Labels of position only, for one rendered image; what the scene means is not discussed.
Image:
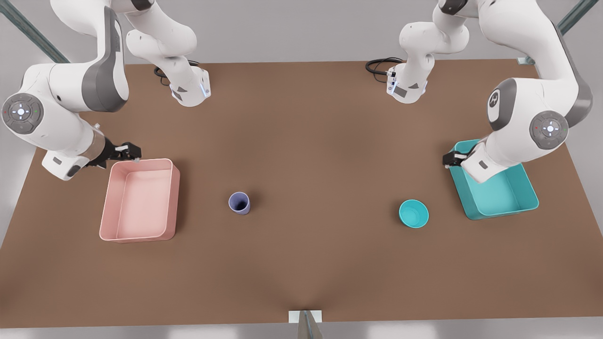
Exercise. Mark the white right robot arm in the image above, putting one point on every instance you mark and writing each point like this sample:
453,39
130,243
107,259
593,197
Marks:
70,84

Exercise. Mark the silver frame post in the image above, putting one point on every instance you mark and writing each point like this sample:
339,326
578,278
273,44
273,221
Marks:
307,324
33,33
567,21

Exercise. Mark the purple cup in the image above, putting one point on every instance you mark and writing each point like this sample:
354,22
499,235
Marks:
239,203

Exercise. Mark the pink rectangular box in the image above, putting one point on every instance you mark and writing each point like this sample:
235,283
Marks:
140,200

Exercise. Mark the teal rectangular box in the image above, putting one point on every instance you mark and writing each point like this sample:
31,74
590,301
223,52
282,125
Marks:
499,193

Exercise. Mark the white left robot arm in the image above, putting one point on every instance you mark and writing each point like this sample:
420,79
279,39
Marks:
527,94

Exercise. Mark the teal bowl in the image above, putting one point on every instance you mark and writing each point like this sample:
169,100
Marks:
413,213

